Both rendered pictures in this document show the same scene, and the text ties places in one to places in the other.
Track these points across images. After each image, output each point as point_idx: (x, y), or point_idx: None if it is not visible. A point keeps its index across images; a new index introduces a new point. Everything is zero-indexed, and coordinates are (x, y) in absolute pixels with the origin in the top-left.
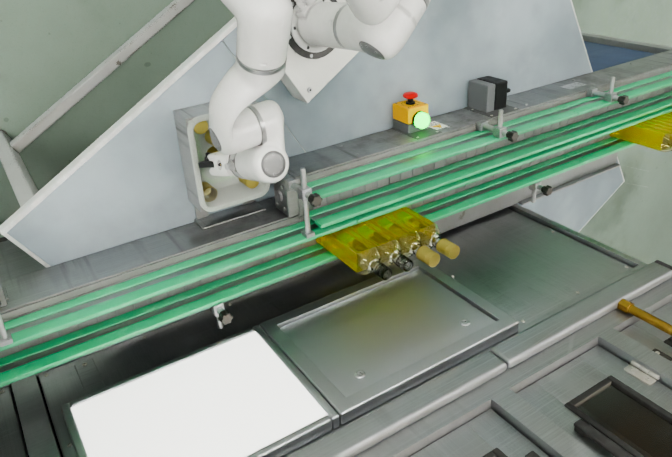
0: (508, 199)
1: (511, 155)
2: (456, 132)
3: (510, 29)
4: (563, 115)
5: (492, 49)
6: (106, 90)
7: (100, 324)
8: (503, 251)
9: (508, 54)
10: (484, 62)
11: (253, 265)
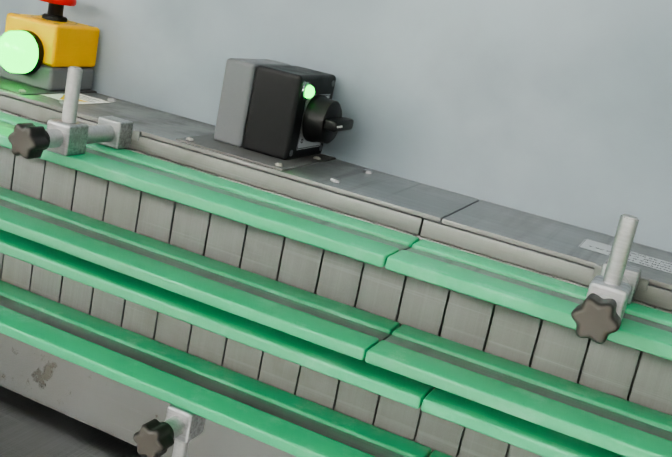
0: (198, 447)
1: (115, 251)
2: (50, 114)
3: None
4: (330, 234)
5: (370, 4)
6: None
7: None
8: None
9: (431, 46)
10: (336, 32)
11: None
